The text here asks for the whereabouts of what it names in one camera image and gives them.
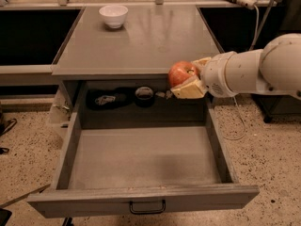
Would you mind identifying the red apple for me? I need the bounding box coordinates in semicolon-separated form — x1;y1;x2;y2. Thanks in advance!
168;61;199;88

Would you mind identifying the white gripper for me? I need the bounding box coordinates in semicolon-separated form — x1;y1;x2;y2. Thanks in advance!
171;52;236;99

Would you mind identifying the white ceramic bowl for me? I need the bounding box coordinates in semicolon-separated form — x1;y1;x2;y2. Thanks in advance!
99;5;128;28

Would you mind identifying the white cable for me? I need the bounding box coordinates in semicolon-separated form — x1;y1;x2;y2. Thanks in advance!
223;4;261;141

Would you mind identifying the grey cabinet desk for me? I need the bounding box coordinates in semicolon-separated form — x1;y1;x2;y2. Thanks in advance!
53;5;220;106

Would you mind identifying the small pale scraps row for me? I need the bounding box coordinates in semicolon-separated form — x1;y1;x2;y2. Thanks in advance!
155;90;173;100

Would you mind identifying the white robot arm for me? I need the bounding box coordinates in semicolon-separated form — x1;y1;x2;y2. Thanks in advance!
168;34;301;99

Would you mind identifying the black drawer handle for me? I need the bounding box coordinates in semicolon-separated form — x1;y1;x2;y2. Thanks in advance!
129;200;166;215

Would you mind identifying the black tape roll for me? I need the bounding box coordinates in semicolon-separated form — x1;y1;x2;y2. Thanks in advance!
135;86;154;107

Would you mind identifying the black cloth with grey item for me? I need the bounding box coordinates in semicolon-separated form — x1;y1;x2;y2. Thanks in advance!
86;88;134;110

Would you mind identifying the black cable on floor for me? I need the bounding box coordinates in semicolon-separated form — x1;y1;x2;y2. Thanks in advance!
0;117;18;155

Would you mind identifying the open grey top drawer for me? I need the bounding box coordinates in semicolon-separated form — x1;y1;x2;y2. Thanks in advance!
27;84;259;218

